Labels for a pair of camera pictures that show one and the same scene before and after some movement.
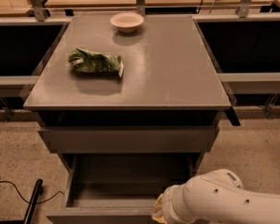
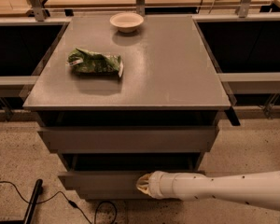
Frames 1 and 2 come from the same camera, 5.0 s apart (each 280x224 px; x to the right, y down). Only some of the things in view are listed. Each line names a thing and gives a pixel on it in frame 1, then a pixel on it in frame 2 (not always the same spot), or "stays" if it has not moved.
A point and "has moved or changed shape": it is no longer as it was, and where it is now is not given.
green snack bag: (86, 62) stays
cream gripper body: (168, 203) -> (156, 185)
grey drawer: (119, 189) has moved or changed shape
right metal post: (244, 7) stays
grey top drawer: (127, 140) stays
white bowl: (127, 21) stays
